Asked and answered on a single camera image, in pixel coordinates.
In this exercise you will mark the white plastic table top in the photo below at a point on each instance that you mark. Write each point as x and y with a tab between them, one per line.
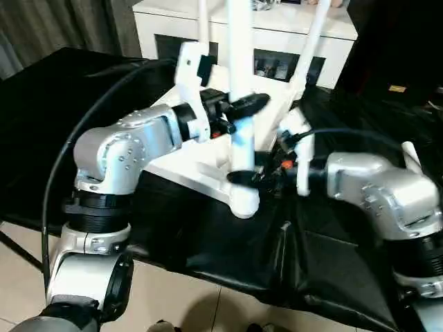
204	169

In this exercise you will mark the white plastic table leg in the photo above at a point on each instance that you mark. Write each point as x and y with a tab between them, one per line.
412	155
240	52
311	52
204	24

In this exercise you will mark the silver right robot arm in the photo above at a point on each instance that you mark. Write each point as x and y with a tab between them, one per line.
380	186

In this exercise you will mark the white sideboard cabinet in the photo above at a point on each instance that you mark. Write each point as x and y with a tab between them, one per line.
277	34

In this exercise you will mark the small yellow label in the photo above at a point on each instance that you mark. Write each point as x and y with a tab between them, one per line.
397	88

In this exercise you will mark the black table mat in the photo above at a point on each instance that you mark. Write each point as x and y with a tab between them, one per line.
52	103

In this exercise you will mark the grey pleated curtain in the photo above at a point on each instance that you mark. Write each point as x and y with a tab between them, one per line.
62	24

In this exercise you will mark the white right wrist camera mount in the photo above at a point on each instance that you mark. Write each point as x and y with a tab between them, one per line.
304	152

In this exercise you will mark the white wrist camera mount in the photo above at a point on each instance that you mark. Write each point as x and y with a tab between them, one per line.
304	152
190	79

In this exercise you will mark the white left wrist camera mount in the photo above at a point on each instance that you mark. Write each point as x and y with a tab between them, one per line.
190	79

